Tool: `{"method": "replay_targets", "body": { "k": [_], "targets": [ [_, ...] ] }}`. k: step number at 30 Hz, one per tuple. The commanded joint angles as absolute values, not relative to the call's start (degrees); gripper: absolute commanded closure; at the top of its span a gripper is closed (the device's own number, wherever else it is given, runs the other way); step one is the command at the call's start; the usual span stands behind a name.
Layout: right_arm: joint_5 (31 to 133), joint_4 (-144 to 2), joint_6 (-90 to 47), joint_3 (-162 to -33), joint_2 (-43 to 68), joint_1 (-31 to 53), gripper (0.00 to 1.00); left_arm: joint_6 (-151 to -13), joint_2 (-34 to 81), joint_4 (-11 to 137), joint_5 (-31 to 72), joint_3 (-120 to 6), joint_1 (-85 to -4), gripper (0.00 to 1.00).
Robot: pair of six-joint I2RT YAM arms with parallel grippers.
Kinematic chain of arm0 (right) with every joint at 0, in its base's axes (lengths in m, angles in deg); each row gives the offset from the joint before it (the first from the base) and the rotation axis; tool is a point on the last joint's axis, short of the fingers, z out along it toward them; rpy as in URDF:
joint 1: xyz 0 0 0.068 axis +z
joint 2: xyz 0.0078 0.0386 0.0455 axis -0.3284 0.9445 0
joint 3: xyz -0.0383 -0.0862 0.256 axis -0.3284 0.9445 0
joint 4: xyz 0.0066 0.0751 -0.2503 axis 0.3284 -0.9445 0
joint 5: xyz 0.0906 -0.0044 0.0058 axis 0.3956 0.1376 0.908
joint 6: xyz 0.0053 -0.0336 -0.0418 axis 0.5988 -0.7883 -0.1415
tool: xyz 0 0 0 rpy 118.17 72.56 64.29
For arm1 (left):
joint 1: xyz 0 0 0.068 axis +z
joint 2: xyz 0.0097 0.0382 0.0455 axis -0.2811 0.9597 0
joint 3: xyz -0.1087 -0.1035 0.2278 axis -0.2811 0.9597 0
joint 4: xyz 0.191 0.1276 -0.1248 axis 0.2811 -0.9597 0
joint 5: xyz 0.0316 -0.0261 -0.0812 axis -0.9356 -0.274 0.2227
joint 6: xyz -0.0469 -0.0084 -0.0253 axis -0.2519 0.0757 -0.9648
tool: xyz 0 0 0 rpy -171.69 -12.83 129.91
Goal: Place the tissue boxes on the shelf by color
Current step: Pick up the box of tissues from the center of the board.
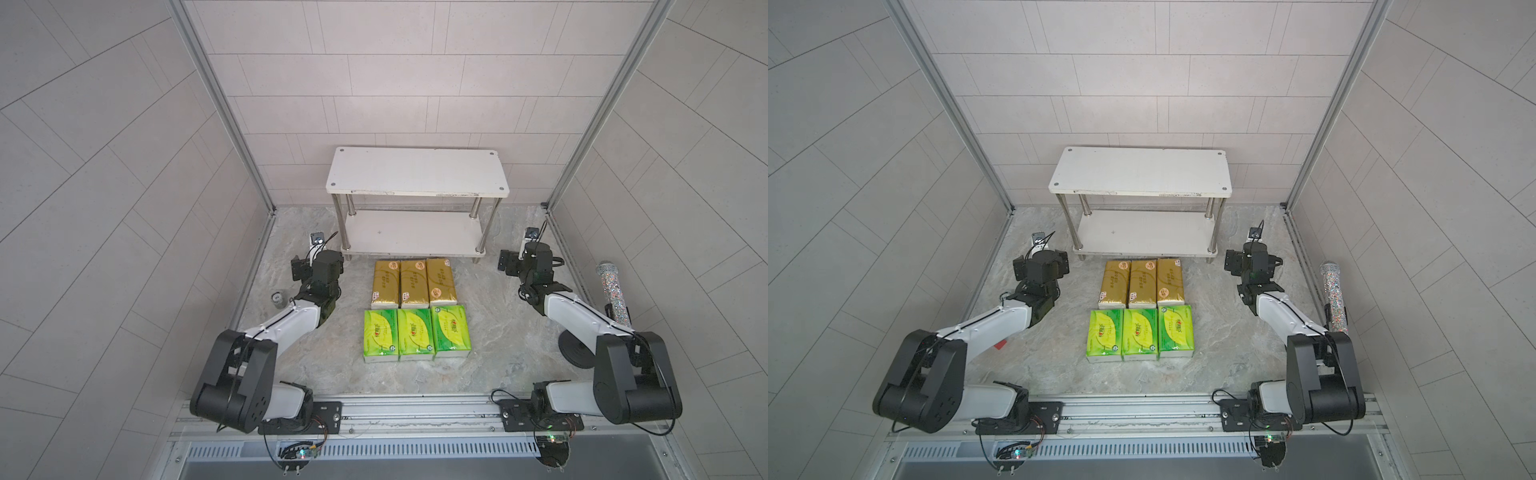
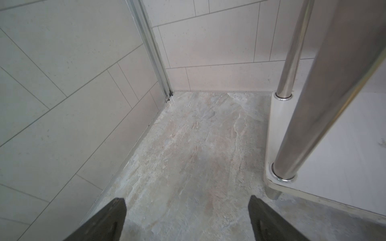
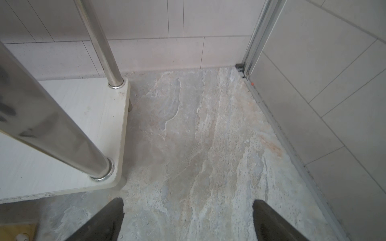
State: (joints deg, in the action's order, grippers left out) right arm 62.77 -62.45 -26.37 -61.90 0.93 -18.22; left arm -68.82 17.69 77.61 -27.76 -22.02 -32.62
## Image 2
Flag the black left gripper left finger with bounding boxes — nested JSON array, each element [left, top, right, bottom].
[[65, 198, 127, 241]]

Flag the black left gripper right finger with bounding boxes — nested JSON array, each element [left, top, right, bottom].
[[248, 195, 308, 241]]

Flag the white two-tier metal shelf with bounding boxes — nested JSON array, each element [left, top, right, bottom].
[[263, 1, 386, 224]]

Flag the aluminium corner frame post left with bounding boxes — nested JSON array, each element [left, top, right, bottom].
[[126, 0, 173, 101]]

